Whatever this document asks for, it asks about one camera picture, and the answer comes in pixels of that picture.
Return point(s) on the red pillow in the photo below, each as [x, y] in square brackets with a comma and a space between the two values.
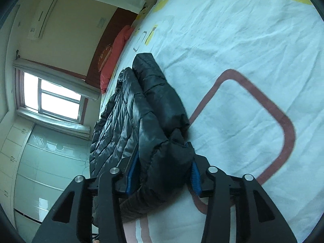
[115, 53]

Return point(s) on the wooden headboard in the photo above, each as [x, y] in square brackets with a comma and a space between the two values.
[106, 38]

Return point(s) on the orange cushion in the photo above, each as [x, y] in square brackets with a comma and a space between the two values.
[103, 55]

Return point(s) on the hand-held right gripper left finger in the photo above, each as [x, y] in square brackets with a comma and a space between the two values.
[132, 176]

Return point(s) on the bed with patterned sheet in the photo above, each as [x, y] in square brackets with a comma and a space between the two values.
[253, 55]

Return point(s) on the white air conditioner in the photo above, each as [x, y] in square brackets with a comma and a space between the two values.
[43, 15]

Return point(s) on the black puffer jacket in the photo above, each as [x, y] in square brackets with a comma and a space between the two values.
[151, 121]

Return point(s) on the glass door wardrobe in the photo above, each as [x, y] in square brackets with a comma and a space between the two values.
[38, 169]

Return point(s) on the pale window curtain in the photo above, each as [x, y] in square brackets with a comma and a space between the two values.
[55, 127]
[58, 77]

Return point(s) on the small sliding window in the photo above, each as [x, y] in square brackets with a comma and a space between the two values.
[58, 98]

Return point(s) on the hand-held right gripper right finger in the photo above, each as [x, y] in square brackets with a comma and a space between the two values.
[196, 180]

